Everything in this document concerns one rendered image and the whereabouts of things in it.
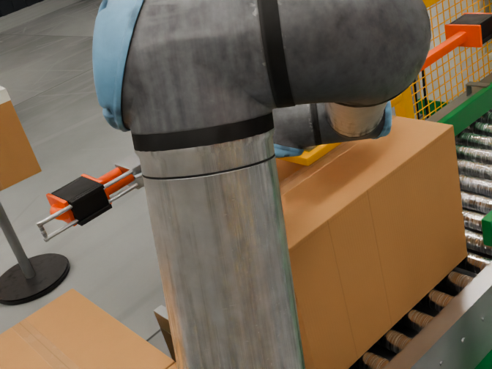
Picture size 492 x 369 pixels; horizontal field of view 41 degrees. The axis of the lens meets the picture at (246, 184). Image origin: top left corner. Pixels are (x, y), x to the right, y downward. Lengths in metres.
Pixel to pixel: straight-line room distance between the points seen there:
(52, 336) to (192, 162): 1.63
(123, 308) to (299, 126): 2.11
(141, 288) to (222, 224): 2.63
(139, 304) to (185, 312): 2.49
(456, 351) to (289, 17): 1.30
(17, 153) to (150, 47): 2.54
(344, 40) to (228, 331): 0.24
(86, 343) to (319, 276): 0.82
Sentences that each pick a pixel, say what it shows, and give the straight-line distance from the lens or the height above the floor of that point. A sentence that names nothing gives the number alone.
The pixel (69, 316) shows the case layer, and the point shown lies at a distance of 2.13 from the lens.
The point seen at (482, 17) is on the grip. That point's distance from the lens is 1.59.
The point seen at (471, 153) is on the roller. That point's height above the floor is 0.54.
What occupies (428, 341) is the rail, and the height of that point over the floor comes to 0.59.
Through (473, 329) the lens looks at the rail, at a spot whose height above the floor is 0.52.
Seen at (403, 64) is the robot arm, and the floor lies 1.50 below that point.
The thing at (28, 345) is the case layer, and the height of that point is 0.54.
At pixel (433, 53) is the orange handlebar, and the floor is 1.19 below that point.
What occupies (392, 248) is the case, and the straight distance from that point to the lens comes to 1.60.
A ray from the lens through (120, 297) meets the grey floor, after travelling 3.12.
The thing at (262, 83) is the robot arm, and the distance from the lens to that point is 0.48.
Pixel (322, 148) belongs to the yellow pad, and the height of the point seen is 1.07.
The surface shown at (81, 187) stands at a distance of 1.22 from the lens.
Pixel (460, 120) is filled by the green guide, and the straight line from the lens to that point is 2.54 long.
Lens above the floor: 1.68
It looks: 27 degrees down
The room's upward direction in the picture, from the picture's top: 16 degrees counter-clockwise
